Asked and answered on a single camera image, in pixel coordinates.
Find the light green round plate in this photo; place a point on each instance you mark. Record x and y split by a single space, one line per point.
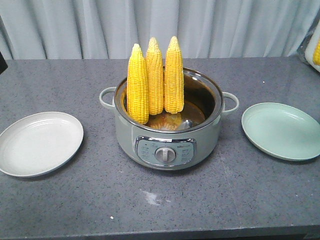
282 131

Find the sage green electric cooking pot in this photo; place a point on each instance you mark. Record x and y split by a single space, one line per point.
171 142

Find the yellow corn cob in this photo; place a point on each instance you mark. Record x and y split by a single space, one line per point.
154 64
137 86
173 78

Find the white pleated curtain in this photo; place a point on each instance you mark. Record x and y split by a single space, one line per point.
107 29

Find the beige round plate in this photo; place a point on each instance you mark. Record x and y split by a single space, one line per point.
39 143

